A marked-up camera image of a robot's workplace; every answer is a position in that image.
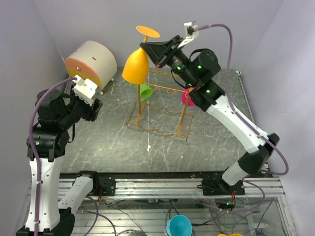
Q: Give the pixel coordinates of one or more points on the orange cup below table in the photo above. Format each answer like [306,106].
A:
[235,234]

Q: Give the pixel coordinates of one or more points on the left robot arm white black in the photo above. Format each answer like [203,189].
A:
[57,112]

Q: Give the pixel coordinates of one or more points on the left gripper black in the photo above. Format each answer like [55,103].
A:
[91,113]

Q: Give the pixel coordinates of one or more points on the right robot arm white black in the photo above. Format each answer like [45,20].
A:
[198,75]

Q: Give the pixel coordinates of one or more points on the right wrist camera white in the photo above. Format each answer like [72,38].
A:
[191,33]

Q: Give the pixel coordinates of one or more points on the gold wire wine glass rack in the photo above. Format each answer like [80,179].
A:
[140,104]

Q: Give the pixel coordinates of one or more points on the aluminium rail frame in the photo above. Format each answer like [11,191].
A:
[187,188]

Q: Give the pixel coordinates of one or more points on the green plastic wine glass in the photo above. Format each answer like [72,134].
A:
[145,91]

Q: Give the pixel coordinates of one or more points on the white cylindrical bread box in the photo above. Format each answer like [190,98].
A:
[92,61]

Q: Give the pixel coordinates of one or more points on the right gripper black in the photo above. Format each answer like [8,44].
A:
[157,50]

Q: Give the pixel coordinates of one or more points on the pink plastic wine glass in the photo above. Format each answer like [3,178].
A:
[186,99]

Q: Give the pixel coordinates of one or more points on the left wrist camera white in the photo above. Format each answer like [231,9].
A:
[85,89]

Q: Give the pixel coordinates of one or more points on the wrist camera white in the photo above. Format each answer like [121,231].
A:
[85,89]
[191,33]

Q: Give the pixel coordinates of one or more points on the orange plastic wine glass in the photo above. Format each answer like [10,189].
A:
[137,65]

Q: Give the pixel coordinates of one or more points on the clear plastic wine glass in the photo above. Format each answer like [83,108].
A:
[212,127]

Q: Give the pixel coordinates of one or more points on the teal plastic cup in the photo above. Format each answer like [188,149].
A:
[179,225]

